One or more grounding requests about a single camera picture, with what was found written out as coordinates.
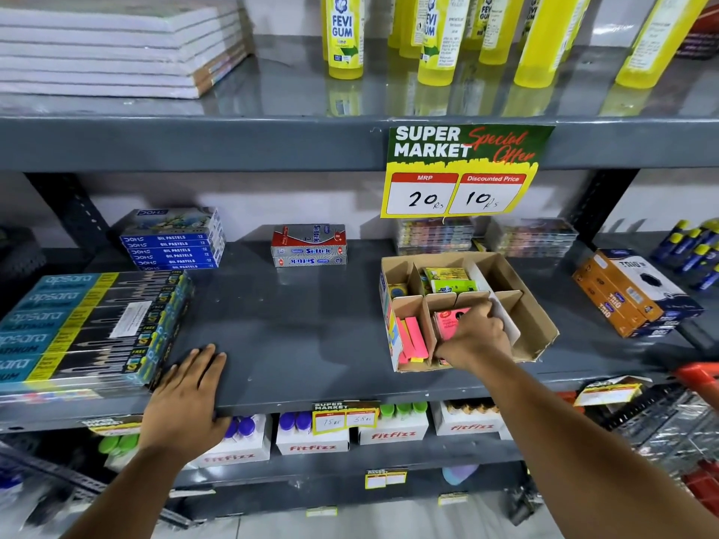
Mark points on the red grey staples box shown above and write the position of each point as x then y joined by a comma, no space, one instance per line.
309,238
309,262

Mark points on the pink small packet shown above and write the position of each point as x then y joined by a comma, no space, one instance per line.
447,323

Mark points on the brown cardboard divider box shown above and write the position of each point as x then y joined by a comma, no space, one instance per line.
533,325

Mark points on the person's right thumb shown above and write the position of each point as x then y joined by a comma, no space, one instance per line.
449,345

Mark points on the stack of blue pastel boxes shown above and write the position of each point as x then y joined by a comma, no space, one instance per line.
171,241

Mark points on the person's left thumb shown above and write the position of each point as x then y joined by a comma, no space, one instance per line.
223,422

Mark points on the white box of brown bottles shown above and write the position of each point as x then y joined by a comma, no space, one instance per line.
469,420

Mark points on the row of yellow glue bottles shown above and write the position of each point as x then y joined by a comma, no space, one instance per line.
438,33

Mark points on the small yellow price tag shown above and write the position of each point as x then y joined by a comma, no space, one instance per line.
321,511
453,498
386,478

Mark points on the person's left little finger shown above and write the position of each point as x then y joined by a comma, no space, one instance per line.
166,380

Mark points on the person's right hand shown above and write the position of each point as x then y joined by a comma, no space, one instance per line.
477,336

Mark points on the stack of colourful crayon boxes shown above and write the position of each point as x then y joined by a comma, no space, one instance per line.
531,238
435,236

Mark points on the person's left middle finger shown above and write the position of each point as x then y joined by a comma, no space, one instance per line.
203,364

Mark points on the group of blue glue sticks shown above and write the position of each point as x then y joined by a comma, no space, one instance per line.
688,252

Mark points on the stack of black pencil boxes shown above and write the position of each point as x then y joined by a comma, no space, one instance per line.
90,331

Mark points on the person's right forearm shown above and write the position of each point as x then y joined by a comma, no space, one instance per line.
567,443

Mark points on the green yellow offer sign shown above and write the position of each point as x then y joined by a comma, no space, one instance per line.
460,171

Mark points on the orange blue product box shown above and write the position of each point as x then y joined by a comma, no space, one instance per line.
646,283
609,305

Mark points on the white box of green bottles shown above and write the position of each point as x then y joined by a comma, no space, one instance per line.
393,429

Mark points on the person's left hand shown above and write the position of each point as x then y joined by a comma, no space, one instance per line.
182,412

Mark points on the green yellow eraser box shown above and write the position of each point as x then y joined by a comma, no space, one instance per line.
449,280

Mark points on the stack of white notebooks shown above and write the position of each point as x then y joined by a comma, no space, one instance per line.
106,44

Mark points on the blue yellow small item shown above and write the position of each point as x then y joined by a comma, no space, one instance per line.
397,290

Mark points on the grey metal shelf rack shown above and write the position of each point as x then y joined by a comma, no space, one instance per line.
292,314

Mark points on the white box of purple bottles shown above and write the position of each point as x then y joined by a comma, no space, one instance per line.
241,446
312,440

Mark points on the pink sticky note pads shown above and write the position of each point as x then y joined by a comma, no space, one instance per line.
413,339

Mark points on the person's left forearm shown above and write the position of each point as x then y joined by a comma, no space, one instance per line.
146,488

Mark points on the green capped bottles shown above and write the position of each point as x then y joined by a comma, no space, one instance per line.
118,446

